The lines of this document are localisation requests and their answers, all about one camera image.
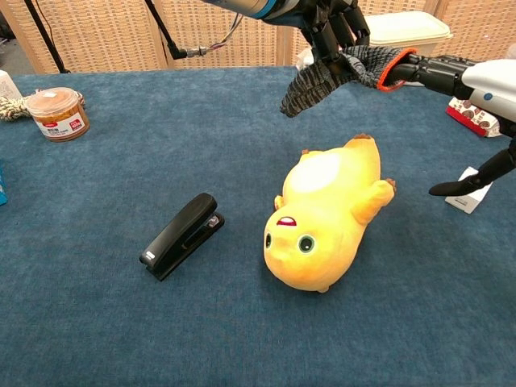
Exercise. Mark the black stapler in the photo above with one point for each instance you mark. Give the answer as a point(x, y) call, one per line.
point(181, 238)

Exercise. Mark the beige lidded food container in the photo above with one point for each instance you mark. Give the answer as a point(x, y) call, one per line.
point(407, 28)

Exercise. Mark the blue table cover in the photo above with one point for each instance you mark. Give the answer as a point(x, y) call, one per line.
point(161, 282)

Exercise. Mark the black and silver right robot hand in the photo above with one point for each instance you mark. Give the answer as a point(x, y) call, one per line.
point(483, 86)

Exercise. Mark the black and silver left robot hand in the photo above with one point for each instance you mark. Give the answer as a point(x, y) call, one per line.
point(332, 28)

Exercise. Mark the grey knit glove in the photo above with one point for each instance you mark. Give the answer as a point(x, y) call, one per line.
point(318, 80)

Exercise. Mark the blue cookie box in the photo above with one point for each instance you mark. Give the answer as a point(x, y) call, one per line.
point(2, 183)

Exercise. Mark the red and white snack box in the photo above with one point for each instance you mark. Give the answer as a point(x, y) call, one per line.
point(471, 117)

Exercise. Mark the woven wooden folding screen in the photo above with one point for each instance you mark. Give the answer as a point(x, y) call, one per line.
point(105, 32)

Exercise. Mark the yellow plush toy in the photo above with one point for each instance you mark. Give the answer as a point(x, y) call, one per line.
point(322, 217)

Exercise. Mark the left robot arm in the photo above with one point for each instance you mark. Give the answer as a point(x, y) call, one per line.
point(258, 7)

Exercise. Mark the clear jar with brown sauce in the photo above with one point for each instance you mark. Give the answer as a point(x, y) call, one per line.
point(58, 117)

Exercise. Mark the black tripod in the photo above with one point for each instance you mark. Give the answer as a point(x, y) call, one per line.
point(46, 36)

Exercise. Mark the small white box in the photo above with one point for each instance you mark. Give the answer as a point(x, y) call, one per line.
point(469, 199)

